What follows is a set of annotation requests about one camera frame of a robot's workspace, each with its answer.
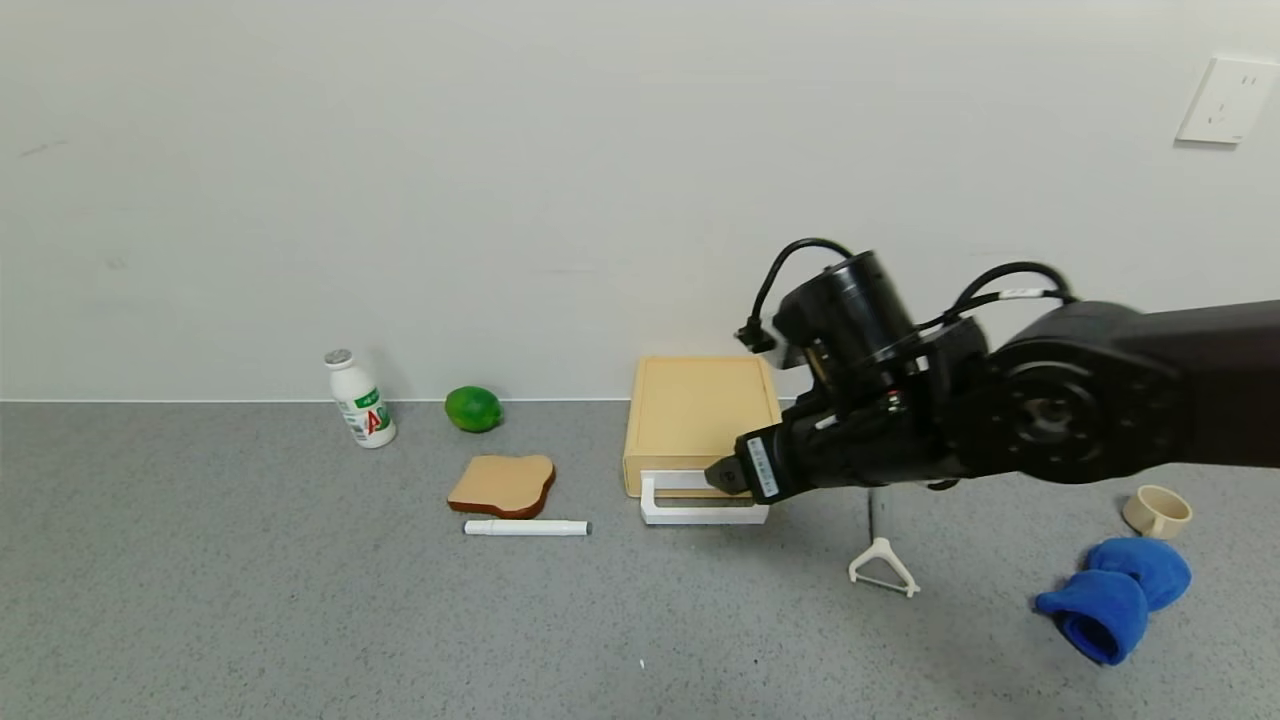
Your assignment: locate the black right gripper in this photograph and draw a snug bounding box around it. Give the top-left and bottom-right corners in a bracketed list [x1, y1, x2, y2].
[704, 403, 902, 505]

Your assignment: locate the yellow drawer with white handle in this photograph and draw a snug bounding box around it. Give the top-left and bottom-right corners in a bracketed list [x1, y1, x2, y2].
[626, 458, 771, 526]

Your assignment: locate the yellow drawer cabinet case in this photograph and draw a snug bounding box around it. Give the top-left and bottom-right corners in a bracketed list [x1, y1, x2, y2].
[623, 356, 784, 499]

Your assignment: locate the white Y-shaped peeler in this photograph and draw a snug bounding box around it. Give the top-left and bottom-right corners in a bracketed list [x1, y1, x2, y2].
[848, 488, 921, 599]

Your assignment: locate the black cylindrical wrist module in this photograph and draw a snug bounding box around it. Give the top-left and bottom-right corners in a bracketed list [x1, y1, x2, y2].
[773, 250, 919, 391]

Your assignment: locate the white marker pen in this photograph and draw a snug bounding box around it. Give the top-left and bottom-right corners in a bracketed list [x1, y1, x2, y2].
[463, 518, 593, 537]

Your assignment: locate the brown toast slice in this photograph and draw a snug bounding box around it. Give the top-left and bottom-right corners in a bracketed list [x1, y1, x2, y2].
[447, 454, 556, 519]

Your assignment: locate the green lime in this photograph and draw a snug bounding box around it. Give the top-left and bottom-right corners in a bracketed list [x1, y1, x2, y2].
[445, 386, 504, 433]

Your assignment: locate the white milk drink bottle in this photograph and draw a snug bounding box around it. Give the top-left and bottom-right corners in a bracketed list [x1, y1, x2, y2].
[323, 348, 397, 449]

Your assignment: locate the blue cloth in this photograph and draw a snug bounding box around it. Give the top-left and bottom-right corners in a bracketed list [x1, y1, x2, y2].
[1034, 537, 1193, 666]

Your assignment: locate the beige cup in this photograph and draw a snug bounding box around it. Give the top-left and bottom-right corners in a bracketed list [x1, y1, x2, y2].
[1122, 485, 1193, 539]

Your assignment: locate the black wrist module cable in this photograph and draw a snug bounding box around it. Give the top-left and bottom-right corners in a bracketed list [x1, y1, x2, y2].
[735, 238, 856, 353]

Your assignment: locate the black arm wrist cable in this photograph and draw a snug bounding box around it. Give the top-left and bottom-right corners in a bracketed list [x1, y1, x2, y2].
[918, 262, 1078, 333]

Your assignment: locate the white wall socket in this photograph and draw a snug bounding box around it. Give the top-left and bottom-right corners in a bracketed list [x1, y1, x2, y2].
[1176, 56, 1280, 146]

